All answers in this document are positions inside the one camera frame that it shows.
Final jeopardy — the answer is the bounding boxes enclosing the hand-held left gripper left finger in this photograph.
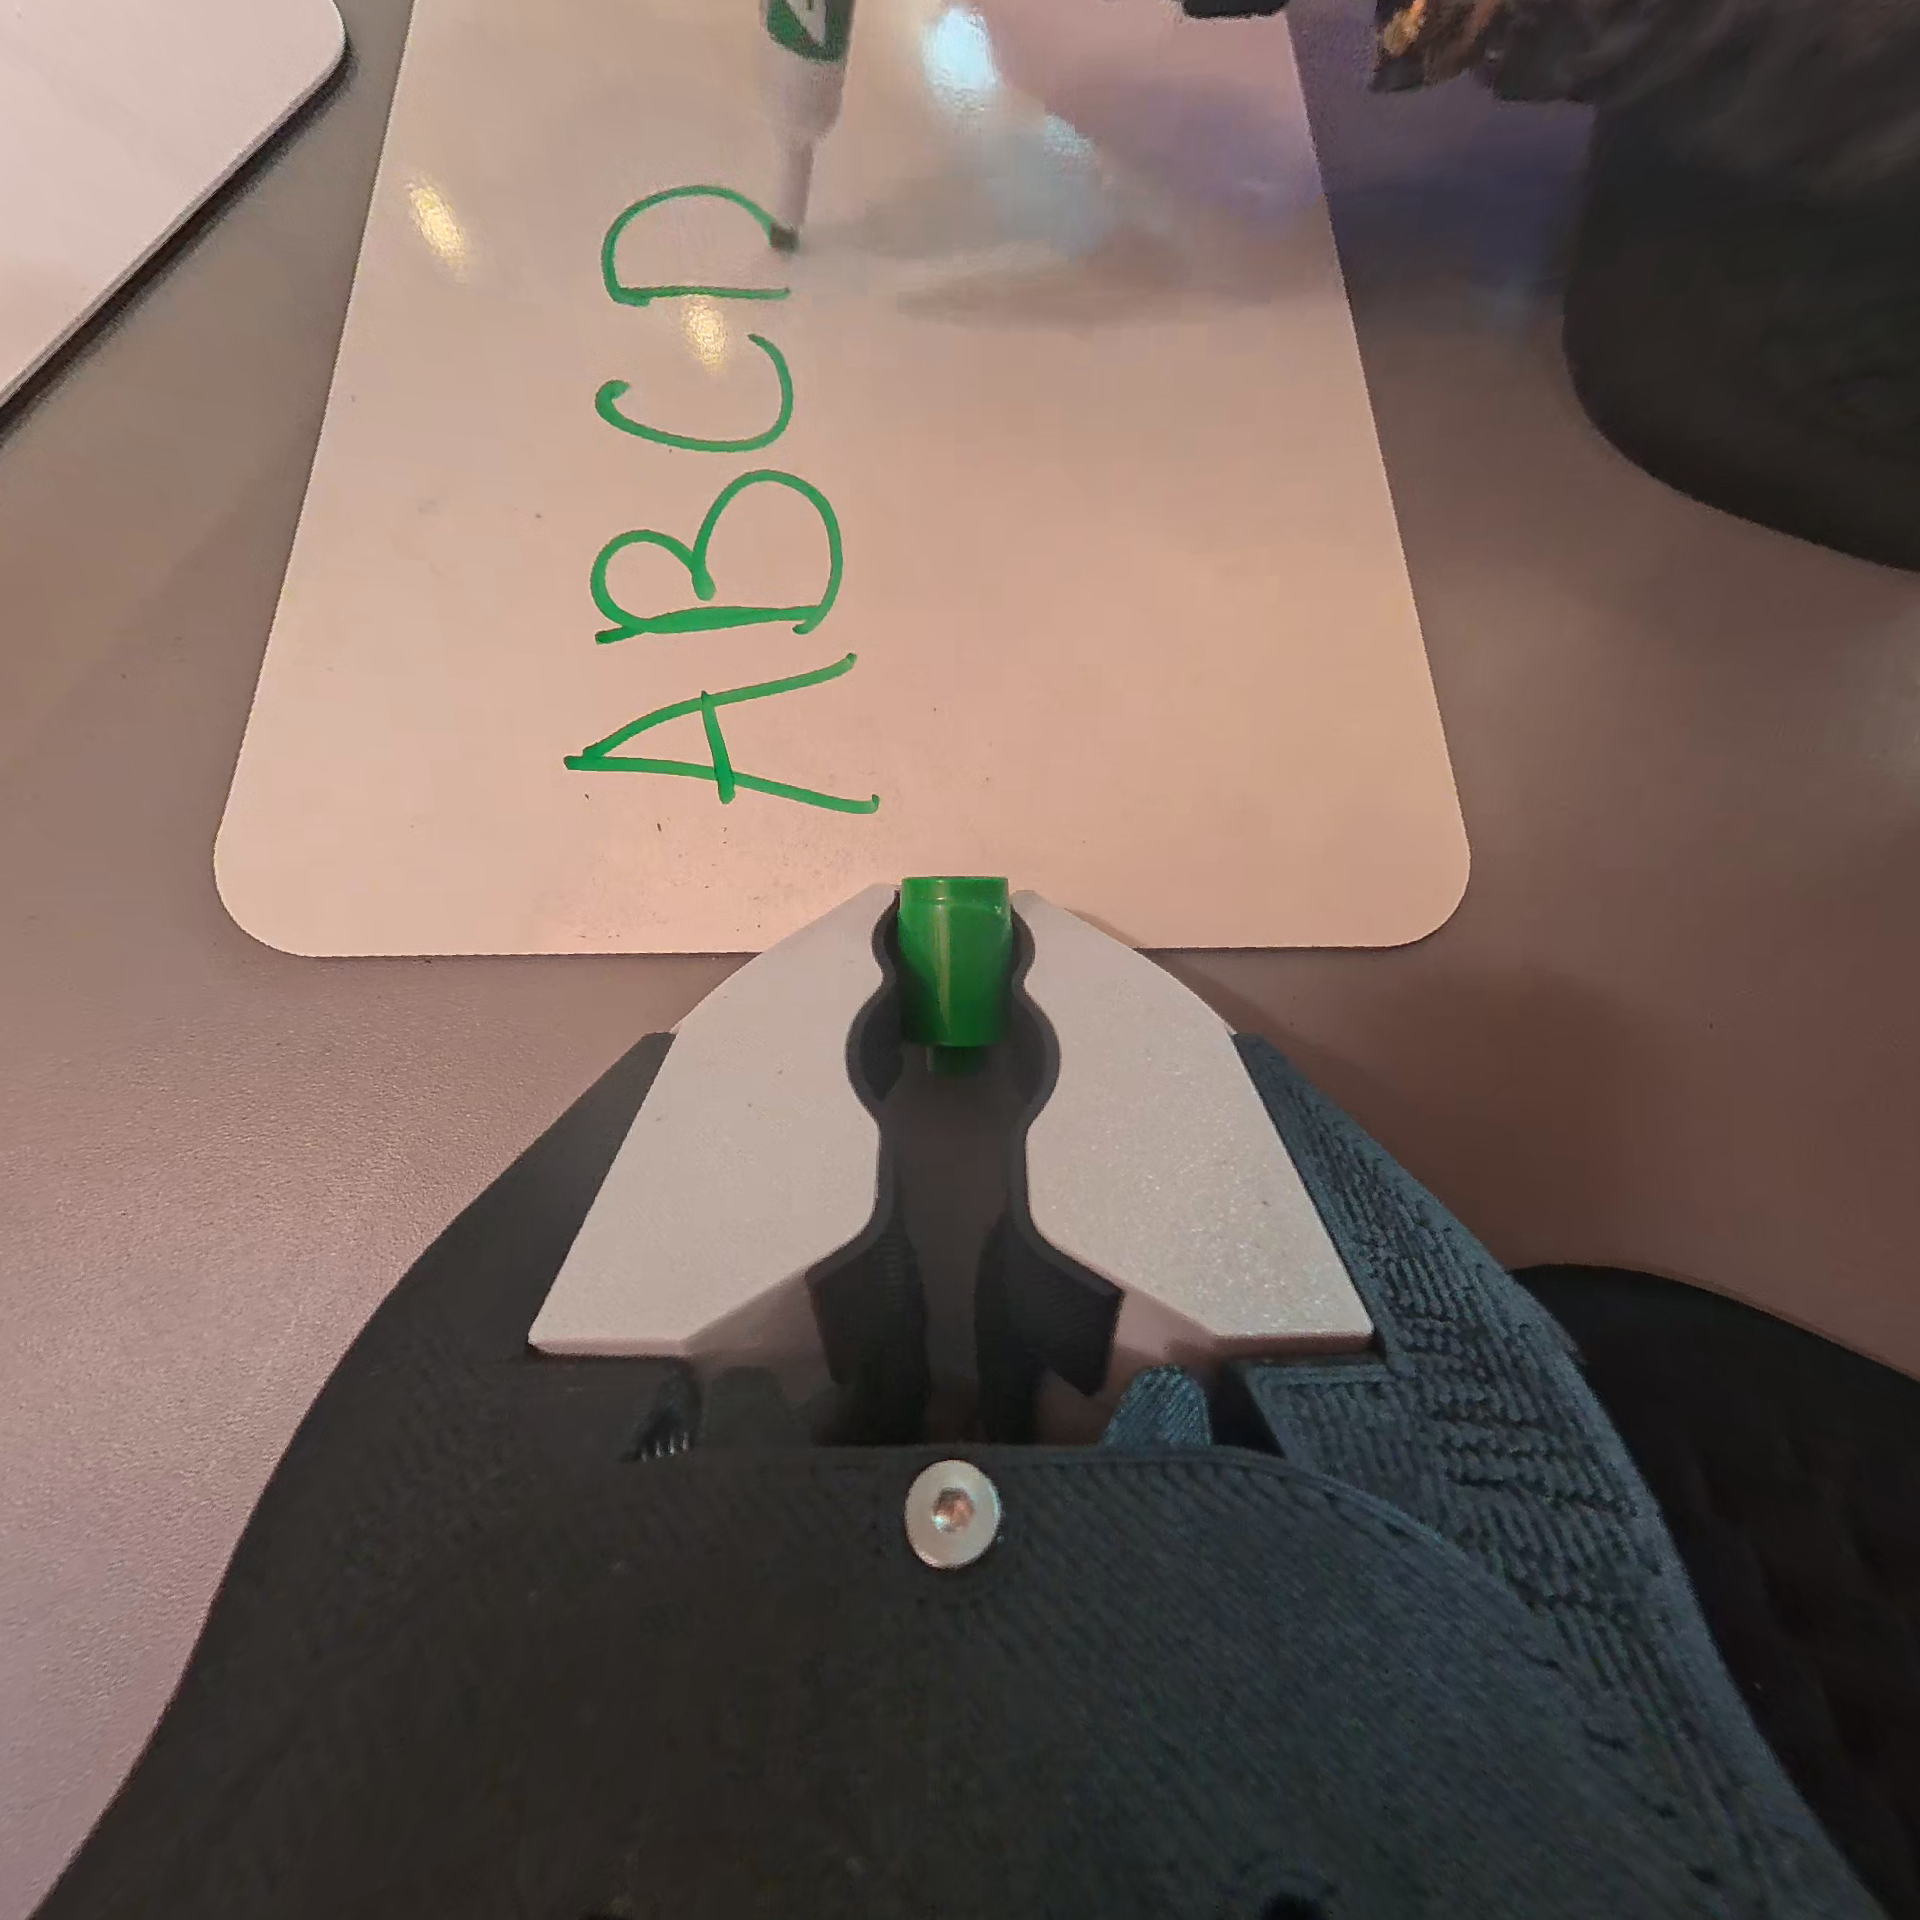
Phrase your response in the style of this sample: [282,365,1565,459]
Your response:
[532,887,963,1431]

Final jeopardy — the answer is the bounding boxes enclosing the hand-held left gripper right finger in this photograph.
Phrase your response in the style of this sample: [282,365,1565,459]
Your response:
[967,892,1375,1421]

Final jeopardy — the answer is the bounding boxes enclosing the green marker cap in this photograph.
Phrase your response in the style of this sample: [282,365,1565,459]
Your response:
[895,874,1016,1056]

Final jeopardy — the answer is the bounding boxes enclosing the white whiteboard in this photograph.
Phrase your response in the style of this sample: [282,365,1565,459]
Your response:
[216,0,1474,959]

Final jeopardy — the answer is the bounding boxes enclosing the green whiteboard marker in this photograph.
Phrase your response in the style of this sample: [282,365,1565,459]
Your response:
[750,0,857,252]

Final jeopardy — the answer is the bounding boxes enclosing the black knobbly rounded object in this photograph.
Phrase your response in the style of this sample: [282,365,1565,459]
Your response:
[1561,0,1920,573]

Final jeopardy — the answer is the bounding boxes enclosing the white table sign stand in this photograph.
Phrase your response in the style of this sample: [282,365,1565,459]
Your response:
[0,0,350,411]

